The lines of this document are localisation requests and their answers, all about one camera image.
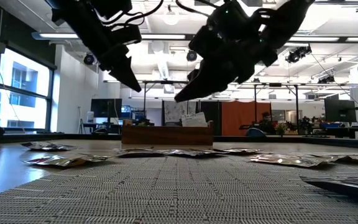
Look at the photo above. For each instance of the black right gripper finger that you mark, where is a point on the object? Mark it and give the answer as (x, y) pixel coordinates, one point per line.
(202, 71)
(210, 84)

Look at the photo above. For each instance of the white orange paper tea packet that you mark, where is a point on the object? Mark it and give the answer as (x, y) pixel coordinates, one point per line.
(194, 119)

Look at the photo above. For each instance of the black foil tea packet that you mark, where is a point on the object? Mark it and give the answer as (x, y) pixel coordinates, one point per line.
(47, 146)
(346, 183)
(194, 152)
(138, 152)

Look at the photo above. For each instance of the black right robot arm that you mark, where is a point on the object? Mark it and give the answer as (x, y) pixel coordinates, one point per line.
(287, 18)

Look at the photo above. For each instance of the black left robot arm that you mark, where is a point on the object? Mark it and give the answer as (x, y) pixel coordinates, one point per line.
(113, 6)

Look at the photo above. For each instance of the round black ceiling speaker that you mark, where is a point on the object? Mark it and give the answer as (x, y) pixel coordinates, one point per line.
(191, 55)
(89, 59)

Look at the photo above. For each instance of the black room partition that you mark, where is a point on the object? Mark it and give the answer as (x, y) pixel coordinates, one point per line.
(211, 115)

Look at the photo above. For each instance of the white bottle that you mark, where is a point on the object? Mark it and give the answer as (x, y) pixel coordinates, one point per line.
(89, 116)

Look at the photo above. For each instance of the black ceiling spotlight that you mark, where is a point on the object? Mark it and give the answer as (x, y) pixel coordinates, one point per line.
(326, 79)
(297, 53)

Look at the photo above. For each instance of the round white pendant lamp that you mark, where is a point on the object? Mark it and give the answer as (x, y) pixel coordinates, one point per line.
(170, 15)

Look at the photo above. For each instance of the blue office chair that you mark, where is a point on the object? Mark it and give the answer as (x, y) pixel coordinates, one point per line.
(255, 132)

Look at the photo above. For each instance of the person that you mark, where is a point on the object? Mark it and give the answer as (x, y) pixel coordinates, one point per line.
(266, 119)

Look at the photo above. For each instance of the wooden compartment tray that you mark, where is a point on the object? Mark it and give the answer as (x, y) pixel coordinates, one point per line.
(166, 135)

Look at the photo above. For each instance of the small potted plant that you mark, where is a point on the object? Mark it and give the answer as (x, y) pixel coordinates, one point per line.
(281, 128)

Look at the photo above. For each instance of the large office window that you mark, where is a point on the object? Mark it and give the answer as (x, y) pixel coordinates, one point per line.
(23, 105)

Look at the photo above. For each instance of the grey woven placemat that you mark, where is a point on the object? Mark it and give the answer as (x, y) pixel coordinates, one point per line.
(179, 199)

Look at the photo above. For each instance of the office desk with clutter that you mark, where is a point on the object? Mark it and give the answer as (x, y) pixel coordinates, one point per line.
(337, 130)

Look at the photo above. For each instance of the black metal frame stand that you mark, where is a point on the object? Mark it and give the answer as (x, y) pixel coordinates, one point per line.
(145, 99)
(255, 102)

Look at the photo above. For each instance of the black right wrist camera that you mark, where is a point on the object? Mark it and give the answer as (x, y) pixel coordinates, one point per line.
(204, 40)

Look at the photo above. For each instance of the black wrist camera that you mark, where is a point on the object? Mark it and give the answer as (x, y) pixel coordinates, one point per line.
(130, 34)
(204, 40)

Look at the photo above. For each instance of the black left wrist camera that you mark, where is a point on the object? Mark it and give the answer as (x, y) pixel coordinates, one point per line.
(130, 34)

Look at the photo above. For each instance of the white wall poster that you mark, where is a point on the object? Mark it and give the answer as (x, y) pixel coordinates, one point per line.
(174, 112)

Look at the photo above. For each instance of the black aluminium table frame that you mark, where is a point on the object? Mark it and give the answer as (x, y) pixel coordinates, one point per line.
(291, 140)

